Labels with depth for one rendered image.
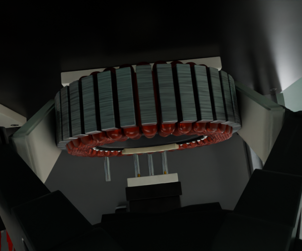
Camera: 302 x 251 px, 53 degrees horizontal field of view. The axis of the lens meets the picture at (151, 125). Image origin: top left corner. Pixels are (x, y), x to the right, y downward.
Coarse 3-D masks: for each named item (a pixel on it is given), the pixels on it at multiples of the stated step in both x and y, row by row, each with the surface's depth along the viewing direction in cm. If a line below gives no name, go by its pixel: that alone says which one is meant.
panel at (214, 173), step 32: (64, 160) 59; (96, 160) 59; (128, 160) 59; (160, 160) 59; (192, 160) 59; (224, 160) 59; (64, 192) 58; (96, 192) 58; (192, 192) 58; (224, 192) 58
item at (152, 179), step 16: (144, 176) 36; (160, 176) 36; (176, 176) 36; (128, 192) 38; (144, 192) 38; (160, 192) 38; (176, 192) 38; (144, 208) 37; (160, 208) 37; (176, 208) 37
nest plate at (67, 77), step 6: (180, 60) 28; (186, 60) 28; (192, 60) 28; (198, 60) 28; (204, 60) 28; (210, 60) 28; (216, 60) 28; (210, 66) 28; (216, 66) 28; (66, 72) 28; (72, 72) 28; (78, 72) 28; (84, 72) 28; (90, 72) 28; (66, 78) 28; (72, 78) 28; (78, 78) 28; (66, 84) 28
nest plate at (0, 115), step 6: (0, 108) 35; (6, 108) 37; (0, 114) 35; (6, 114) 36; (12, 114) 38; (18, 114) 40; (0, 120) 38; (6, 120) 38; (12, 120) 38; (18, 120) 40; (24, 120) 42; (6, 126) 42; (12, 126) 42
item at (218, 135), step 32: (128, 64) 15; (160, 64) 14; (192, 64) 15; (64, 96) 16; (96, 96) 15; (128, 96) 14; (160, 96) 14; (192, 96) 14; (224, 96) 16; (64, 128) 16; (96, 128) 14; (128, 128) 14; (160, 128) 14; (192, 128) 15; (224, 128) 16
